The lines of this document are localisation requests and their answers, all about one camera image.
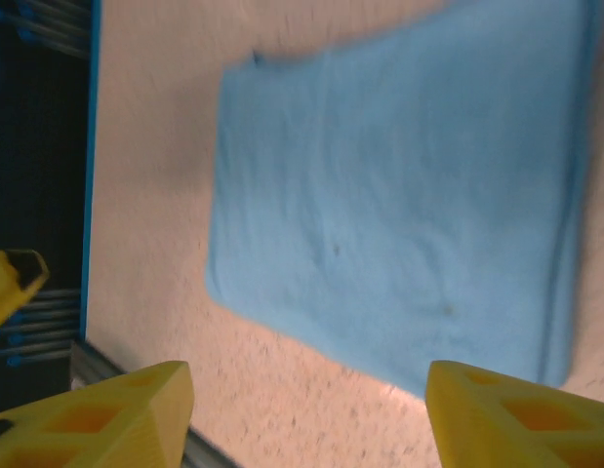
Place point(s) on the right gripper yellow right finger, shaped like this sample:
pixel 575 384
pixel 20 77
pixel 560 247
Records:
pixel 457 419

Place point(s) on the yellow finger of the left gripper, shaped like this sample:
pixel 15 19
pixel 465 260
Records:
pixel 4 287

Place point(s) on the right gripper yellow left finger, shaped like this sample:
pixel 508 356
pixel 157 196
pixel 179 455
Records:
pixel 150 414

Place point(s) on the light blue printed t-shirt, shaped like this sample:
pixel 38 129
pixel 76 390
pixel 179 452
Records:
pixel 379 195

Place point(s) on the blue table edge strip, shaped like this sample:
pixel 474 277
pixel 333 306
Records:
pixel 90 170

